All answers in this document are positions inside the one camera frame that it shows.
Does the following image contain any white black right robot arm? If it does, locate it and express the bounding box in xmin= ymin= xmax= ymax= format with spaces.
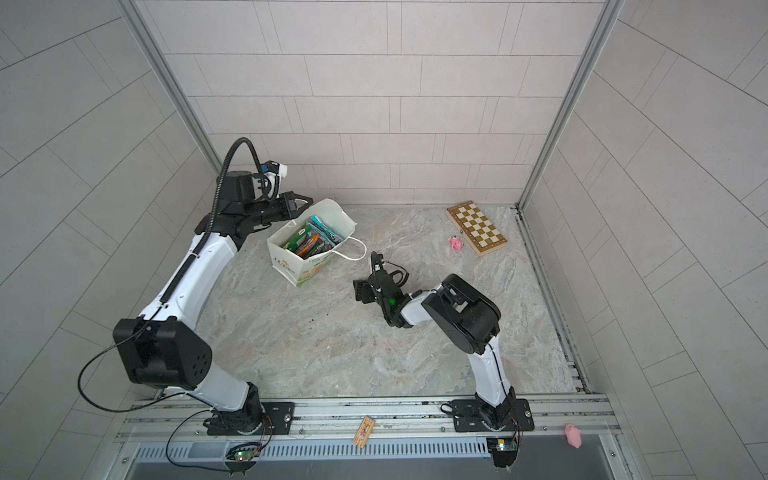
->
xmin=353 ymin=252 xmax=519 ymax=431

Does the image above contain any small pink toy on table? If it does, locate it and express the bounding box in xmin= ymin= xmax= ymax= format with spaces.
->
xmin=449 ymin=236 xmax=464 ymax=251

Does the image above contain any grey metal corner profile right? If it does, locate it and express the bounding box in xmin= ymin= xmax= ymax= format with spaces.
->
xmin=517 ymin=0 xmax=624 ymax=212

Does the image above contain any wooden chessboard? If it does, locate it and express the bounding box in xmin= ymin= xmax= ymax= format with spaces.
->
xmin=446 ymin=201 xmax=507 ymax=256

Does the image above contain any left electronics board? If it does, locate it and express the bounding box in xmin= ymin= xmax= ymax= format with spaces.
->
xmin=225 ymin=442 xmax=262 ymax=463

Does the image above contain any orange Fox's candy bag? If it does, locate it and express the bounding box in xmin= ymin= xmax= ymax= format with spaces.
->
xmin=299 ymin=234 xmax=332 ymax=260

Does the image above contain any white paper shopping bag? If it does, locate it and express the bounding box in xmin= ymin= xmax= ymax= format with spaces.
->
xmin=267 ymin=199 xmax=368 ymax=287

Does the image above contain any teal Fox's candy bag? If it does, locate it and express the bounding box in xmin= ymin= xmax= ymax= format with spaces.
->
xmin=308 ymin=215 xmax=344 ymax=246

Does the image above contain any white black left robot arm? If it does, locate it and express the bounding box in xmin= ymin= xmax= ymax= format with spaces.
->
xmin=113 ymin=162 xmax=313 ymax=435

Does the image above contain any grey metal corner profile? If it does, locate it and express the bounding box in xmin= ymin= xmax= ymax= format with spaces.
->
xmin=517 ymin=0 xmax=624 ymax=212
xmin=114 ymin=0 xmax=222 ymax=173

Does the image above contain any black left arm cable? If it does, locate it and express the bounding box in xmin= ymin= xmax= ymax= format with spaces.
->
xmin=76 ymin=136 xmax=271 ymax=414

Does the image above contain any grey metal corner profile left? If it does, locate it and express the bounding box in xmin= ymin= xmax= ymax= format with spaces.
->
xmin=114 ymin=0 xmax=222 ymax=173

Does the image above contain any pink toy on rail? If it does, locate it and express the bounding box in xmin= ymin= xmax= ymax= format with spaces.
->
xmin=564 ymin=424 xmax=583 ymax=449

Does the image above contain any electronics board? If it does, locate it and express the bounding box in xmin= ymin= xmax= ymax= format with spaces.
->
xmin=225 ymin=442 xmax=262 ymax=463
xmin=486 ymin=437 xmax=520 ymax=468

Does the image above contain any right electronics board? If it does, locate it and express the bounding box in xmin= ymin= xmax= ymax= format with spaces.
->
xmin=486 ymin=437 xmax=520 ymax=468

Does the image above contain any small wooden tag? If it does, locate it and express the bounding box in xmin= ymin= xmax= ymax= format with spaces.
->
xmin=353 ymin=416 xmax=376 ymax=449

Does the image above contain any green Fox's spring tea bag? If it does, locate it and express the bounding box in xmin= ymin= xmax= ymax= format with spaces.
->
xmin=283 ymin=224 xmax=315 ymax=256

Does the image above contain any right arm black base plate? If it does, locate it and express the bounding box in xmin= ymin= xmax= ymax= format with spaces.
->
xmin=441 ymin=397 xmax=535 ymax=433

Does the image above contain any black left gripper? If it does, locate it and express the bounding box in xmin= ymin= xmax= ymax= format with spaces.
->
xmin=242 ymin=193 xmax=315 ymax=230

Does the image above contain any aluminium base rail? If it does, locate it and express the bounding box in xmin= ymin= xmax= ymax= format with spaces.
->
xmin=114 ymin=394 xmax=620 ymax=442

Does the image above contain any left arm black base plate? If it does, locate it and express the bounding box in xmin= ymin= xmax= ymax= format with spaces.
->
xmin=203 ymin=402 xmax=296 ymax=436

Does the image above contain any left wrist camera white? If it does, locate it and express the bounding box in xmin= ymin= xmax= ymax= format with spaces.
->
xmin=260 ymin=160 xmax=288 ymax=179

